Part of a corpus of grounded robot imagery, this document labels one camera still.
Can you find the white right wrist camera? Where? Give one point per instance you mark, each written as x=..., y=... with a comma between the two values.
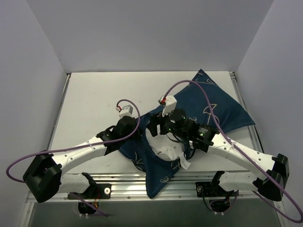
x=169, y=104

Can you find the aluminium rail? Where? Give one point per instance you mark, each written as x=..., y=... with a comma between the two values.
x=247, y=134
x=65, y=88

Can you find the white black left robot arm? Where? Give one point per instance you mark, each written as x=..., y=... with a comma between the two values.
x=48, y=173

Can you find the aluminium front rail frame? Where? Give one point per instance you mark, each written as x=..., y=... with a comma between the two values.
x=139, y=200

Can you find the aluminium left side rail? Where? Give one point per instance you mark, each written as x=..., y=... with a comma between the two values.
x=65, y=88

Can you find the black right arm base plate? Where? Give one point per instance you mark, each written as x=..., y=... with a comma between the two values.
x=207, y=189

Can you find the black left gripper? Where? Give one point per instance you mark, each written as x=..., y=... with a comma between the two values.
x=138, y=132

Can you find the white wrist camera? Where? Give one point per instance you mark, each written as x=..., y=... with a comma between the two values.
x=125, y=111
x=169, y=104

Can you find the aluminium right side rail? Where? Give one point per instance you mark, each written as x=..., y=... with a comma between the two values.
x=247, y=134

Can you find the white pillow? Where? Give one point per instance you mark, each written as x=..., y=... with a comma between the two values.
x=168, y=148

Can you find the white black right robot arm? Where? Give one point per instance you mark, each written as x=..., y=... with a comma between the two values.
x=265, y=174

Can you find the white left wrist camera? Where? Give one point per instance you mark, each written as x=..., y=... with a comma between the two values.
x=125, y=111

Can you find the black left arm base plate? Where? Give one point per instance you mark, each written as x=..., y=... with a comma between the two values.
x=98, y=191

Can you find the blue pillowcase with gold script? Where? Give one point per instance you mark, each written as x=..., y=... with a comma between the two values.
x=205, y=104

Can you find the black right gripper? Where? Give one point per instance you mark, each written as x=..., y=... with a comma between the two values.
x=157, y=125

